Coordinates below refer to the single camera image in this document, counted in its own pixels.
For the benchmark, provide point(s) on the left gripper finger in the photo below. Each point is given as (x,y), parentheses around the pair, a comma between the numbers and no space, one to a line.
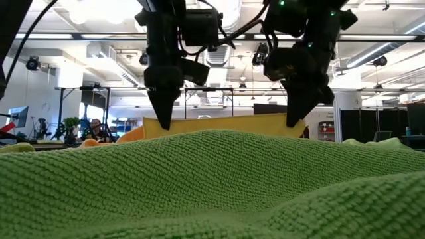
(171,101)
(159,101)

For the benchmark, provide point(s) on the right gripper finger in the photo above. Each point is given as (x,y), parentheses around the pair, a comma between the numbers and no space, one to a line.
(315,99)
(293,98)

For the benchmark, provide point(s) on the yellow microfiber towel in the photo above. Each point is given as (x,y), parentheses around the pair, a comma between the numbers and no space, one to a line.
(225,125)

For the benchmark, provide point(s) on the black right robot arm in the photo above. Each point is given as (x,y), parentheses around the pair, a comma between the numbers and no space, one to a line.
(318,23)

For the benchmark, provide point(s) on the computer monitor on arm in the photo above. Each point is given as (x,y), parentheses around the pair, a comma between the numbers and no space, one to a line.
(20,116)

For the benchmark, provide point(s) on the black background robot arm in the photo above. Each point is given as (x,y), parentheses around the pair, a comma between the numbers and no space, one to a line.
(43,127)

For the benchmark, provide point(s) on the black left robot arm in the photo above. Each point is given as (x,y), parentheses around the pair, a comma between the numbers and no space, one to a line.
(162,33)

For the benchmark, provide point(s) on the lime green microfiber towel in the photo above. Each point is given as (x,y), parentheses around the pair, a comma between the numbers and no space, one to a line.
(382,143)

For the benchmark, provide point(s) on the dark flat monitor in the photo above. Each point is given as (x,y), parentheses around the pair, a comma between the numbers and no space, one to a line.
(416,117)
(269,109)

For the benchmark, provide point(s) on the shelf with red items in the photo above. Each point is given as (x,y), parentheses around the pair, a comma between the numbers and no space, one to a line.
(326,131)

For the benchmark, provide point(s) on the black room partition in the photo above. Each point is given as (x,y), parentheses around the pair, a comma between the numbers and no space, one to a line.
(358,124)

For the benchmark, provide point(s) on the person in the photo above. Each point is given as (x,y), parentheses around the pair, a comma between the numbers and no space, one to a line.
(96,127)

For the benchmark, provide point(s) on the grey office chair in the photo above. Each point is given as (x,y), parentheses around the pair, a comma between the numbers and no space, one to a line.
(382,136)

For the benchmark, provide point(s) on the green potted plant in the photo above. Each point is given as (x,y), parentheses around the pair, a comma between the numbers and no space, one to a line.
(71,123)

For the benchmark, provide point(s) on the blue bottle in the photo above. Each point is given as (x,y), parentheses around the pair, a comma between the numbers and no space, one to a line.
(408,131)

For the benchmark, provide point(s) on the lime towel with white tag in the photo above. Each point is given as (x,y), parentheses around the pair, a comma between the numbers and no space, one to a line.
(16,148)

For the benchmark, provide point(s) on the black ceiling camera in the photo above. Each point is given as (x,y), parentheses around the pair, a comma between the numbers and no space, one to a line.
(259,54)
(143,59)
(32,63)
(380,61)

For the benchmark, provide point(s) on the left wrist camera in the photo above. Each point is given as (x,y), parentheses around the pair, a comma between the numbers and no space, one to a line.
(196,71)

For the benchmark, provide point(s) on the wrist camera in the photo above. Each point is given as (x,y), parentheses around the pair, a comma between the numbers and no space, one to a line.
(285,64)
(196,71)

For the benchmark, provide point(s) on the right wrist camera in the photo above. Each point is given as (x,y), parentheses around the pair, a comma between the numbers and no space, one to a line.
(285,64)

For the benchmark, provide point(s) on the black background rig frame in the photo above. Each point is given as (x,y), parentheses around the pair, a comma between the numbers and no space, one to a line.
(209,89)
(60,113)

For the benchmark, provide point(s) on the grey ceiling duct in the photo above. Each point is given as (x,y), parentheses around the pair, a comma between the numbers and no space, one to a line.
(382,49)

